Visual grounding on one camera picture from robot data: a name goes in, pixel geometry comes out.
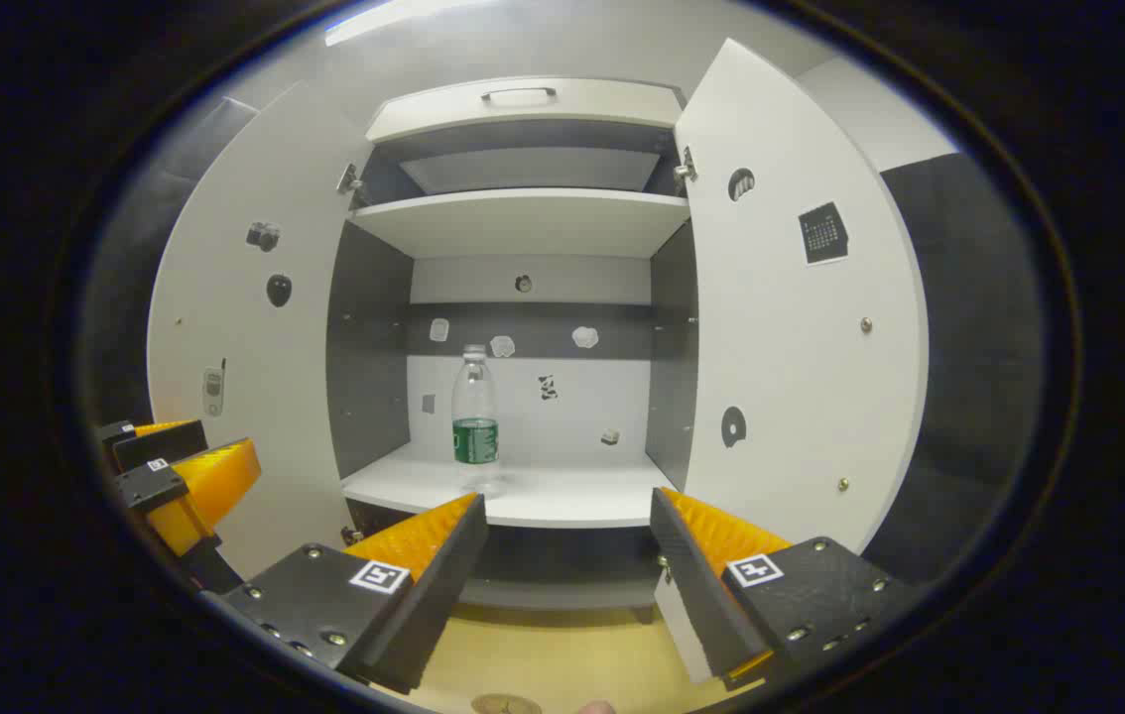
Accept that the white cabinet shelf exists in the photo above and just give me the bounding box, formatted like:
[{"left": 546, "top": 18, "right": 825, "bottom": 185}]
[
  {"left": 349, "top": 188, "right": 690, "bottom": 261},
  {"left": 341, "top": 441, "right": 678, "bottom": 529}
]

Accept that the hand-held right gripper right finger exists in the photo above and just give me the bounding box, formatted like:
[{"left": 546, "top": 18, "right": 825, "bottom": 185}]
[{"left": 649, "top": 486, "right": 921, "bottom": 692}]

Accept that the white door with phone sticker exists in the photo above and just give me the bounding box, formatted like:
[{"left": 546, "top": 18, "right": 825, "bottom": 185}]
[{"left": 148, "top": 81, "right": 372, "bottom": 581}]

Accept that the clear plastic bottle green label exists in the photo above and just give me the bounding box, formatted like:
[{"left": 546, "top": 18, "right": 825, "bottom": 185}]
[{"left": 451, "top": 344, "right": 502, "bottom": 497}]

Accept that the white and grey cabinet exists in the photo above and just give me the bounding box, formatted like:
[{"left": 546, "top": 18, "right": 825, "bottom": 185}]
[{"left": 326, "top": 77, "right": 700, "bottom": 611}]

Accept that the white cabinet drawer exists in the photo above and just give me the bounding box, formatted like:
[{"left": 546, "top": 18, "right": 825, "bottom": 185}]
[{"left": 366, "top": 77, "right": 688, "bottom": 145}]

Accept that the black backdrop cloth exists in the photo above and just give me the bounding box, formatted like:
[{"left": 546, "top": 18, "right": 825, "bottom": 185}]
[{"left": 860, "top": 154, "right": 1055, "bottom": 586}]

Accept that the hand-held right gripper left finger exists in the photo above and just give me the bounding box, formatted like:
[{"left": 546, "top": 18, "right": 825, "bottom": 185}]
[{"left": 200, "top": 491, "right": 489, "bottom": 695}]

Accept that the white door with cat sticker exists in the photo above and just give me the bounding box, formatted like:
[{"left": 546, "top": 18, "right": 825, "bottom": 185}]
[{"left": 657, "top": 38, "right": 929, "bottom": 685}]

